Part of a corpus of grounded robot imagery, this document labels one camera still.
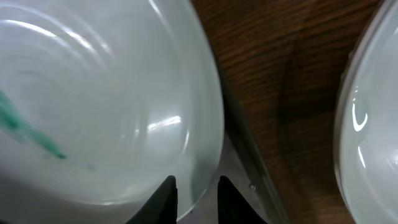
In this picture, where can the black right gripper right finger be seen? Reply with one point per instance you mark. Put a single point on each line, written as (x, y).
(233, 207)

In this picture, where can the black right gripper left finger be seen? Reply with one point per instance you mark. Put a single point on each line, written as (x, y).
(161, 207)

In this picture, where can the white plate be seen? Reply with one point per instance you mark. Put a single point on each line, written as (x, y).
(114, 97)
(365, 127)

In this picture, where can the large dark serving tray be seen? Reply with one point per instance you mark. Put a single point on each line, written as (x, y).
(241, 162)

